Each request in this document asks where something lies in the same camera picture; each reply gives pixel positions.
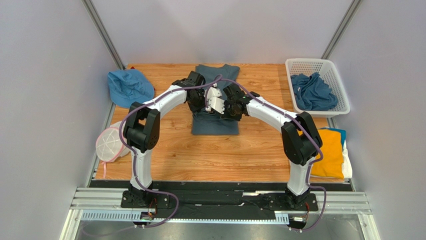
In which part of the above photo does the grey-blue t shirt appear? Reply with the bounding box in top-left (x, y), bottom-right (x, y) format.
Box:
top-left (191, 64), bottom-right (240, 136)
top-left (290, 72), bottom-right (339, 111)

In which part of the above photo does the white plastic basket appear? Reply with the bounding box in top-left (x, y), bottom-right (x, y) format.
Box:
top-left (285, 58), bottom-right (351, 118)

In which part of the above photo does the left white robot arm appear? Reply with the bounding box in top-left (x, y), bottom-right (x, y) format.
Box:
top-left (120, 71), bottom-right (206, 208)

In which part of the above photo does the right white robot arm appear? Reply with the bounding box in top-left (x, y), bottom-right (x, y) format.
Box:
top-left (223, 83), bottom-right (324, 209)

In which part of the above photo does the blue bucket hat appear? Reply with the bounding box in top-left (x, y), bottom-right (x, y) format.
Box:
top-left (107, 69), bottom-right (155, 108)

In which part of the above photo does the grey-blue t shirt in basket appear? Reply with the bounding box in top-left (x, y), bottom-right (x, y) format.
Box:
top-left (290, 72), bottom-right (339, 111)

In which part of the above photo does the white pink mesh laundry bag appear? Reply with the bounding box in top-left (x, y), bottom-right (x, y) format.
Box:
top-left (95, 121), bottom-right (130, 179)

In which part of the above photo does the folded teal t shirt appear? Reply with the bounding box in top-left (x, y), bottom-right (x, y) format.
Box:
top-left (328, 127), bottom-right (347, 147)

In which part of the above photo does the folded yellow t shirt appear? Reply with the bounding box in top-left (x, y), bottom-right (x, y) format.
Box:
top-left (311, 128), bottom-right (347, 179)

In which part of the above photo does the folded white t shirt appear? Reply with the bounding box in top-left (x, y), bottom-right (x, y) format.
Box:
top-left (311, 141), bottom-right (353, 180)

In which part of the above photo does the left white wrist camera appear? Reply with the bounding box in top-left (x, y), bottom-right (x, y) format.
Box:
top-left (206, 83), bottom-right (222, 99)

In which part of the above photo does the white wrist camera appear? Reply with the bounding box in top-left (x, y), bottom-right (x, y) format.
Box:
top-left (206, 83), bottom-right (222, 99)
top-left (205, 97), bottom-right (225, 115)

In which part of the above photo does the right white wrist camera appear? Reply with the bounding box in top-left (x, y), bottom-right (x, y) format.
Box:
top-left (205, 97), bottom-right (225, 115)

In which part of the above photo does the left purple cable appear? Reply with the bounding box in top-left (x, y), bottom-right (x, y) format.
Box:
top-left (118, 73), bottom-right (224, 229)

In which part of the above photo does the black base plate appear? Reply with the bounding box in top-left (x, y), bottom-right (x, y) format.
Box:
top-left (89, 180), bottom-right (352, 221)

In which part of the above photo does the right aluminium corner post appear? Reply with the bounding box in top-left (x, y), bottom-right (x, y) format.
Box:
top-left (321, 0), bottom-right (363, 60)

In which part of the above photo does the aluminium corner post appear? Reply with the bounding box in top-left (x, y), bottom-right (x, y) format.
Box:
top-left (82, 0), bottom-right (126, 70)
top-left (321, 0), bottom-right (363, 60)

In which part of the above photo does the left aluminium corner post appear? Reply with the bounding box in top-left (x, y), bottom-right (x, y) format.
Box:
top-left (82, 0), bottom-right (126, 70)

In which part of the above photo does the aluminium frame rail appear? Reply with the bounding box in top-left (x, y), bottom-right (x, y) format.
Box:
top-left (60, 181), bottom-right (380, 240)

